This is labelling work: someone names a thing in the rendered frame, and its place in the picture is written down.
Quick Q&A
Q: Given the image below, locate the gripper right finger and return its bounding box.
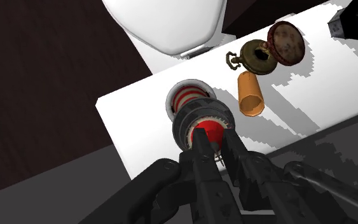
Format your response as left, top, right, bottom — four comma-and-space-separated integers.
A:
221, 129, 358, 224

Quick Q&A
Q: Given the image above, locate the red white striped grey-ringed toy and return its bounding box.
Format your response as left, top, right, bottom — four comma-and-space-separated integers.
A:
165, 79, 236, 153

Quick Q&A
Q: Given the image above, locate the orange cylinder cup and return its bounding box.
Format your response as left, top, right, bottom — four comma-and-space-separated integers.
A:
237, 70, 266, 118

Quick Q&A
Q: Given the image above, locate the open brass pocket watch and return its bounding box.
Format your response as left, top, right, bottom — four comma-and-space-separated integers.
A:
225, 20, 306, 76

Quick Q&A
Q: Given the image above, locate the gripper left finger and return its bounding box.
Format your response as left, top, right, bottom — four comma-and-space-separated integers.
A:
79, 127, 242, 224

